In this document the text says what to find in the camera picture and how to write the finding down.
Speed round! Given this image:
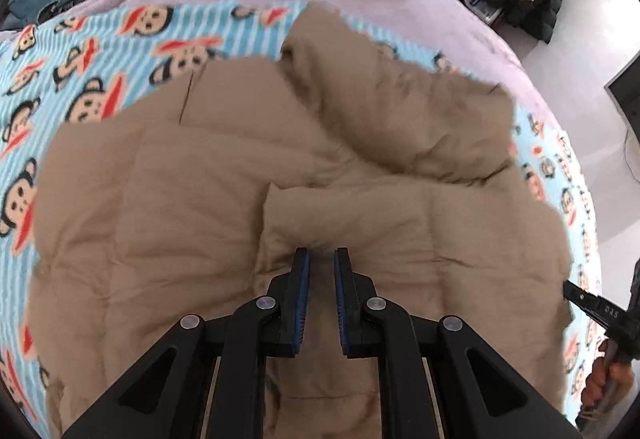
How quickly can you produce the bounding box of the tan puffer jacket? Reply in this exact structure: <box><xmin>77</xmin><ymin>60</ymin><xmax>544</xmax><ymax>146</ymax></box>
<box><xmin>27</xmin><ymin>4</ymin><xmax>570</xmax><ymax>438</ymax></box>

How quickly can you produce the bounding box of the person's right hand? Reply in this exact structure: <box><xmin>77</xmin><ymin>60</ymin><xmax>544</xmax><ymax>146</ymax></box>
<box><xmin>580</xmin><ymin>339</ymin><xmax>638</xmax><ymax>413</ymax></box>

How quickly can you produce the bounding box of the dark monitor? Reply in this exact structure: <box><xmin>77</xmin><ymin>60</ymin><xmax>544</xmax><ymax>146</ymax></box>
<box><xmin>605</xmin><ymin>54</ymin><xmax>640</xmax><ymax>134</ymax></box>

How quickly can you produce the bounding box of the small device on stand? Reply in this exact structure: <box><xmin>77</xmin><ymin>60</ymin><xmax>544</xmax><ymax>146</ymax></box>
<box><xmin>463</xmin><ymin>0</ymin><xmax>502</xmax><ymax>25</ymax></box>

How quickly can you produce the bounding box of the monkey print striped blanket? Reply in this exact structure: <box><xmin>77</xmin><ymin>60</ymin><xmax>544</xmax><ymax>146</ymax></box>
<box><xmin>1</xmin><ymin>0</ymin><xmax>602</xmax><ymax>438</ymax></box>

